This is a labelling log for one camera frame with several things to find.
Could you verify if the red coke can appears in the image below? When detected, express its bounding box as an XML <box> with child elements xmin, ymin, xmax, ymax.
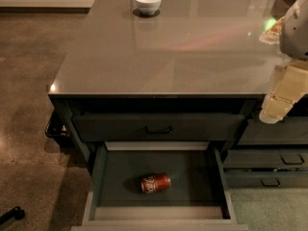
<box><xmin>141</xmin><ymin>173</ymin><xmax>171</xmax><ymax>193</ymax></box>

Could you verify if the black object on floor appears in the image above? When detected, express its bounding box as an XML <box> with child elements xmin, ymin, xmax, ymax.
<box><xmin>0</xmin><ymin>206</ymin><xmax>25</xmax><ymax>225</ymax></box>

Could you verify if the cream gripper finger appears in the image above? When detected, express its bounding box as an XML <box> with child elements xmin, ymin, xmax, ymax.
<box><xmin>259</xmin><ymin>60</ymin><xmax>308</xmax><ymax>124</ymax></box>
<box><xmin>259</xmin><ymin>17</ymin><xmax>285</xmax><ymax>44</ymax></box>

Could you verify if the white ceramic bowl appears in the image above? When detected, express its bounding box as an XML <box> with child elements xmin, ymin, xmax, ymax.
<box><xmin>134</xmin><ymin>0</ymin><xmax>162</xmax><ymax>15</ymax></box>

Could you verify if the dark bottom right drawer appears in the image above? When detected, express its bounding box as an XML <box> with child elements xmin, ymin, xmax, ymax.
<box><xmin>224</xmin><ymin>171</ymin><xmax>308</xmax><ymax>188</ymax></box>

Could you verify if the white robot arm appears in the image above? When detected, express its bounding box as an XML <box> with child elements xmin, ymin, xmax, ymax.
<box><xmin>259</xmin><ymin>0</ymin><xmax>308</xmax><ymax>124</ymax></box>

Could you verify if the dark drawer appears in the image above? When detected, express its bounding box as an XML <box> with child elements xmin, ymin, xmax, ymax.
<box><xmin>224</xmin><ymin>171</ymin><xmax>308</xmax><ymax>188</ymax></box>
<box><xmin>239</xmin><ymin>116</ymin><xmax>308</xmax><ymax>145</ymax></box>
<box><xmin>223</xmin><ymin>149</ymin><xmax>308</xmax><ymax>169</ymax></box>
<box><xmin>72</xmin><ymin>113</ymin><xmax>244</xmax><ymax>141</ymax></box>

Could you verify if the dark top right drawer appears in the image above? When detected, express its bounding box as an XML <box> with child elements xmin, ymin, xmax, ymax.
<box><xmin>239</xmin><ymin>116</ymin><xmax>308</xmax><ymax>145</ymax></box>

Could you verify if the black bin beside cabinet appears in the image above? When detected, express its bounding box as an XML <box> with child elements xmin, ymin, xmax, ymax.
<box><xmin>45</xmin><ymin>112</ymin><xmax>73</xmax><ymax>147</ymax></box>

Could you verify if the dark top left drawer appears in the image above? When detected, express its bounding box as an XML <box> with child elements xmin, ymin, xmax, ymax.
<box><xmin>72</xmin><ymin>113</ymin><xmax>244</xmax><ymax>141</ymax></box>

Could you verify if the dark middle right drawer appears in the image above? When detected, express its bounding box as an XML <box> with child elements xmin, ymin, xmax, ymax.
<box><xmin>223</xmin><ymin>149</ymin><xmax>308</xmax><ymax>169</ymax></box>

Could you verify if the dark cabinet counter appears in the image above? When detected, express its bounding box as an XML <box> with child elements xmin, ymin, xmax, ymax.
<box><xmin>49</xmin><ymin>0</ymin><xmax>307</xmax><ymax>158</ymax></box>

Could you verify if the open middle drawer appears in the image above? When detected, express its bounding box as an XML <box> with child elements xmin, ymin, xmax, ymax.
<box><xmin>71</xmin><ymin>142</ymin><xmax>248</xmax><ymax>231</ymax></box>

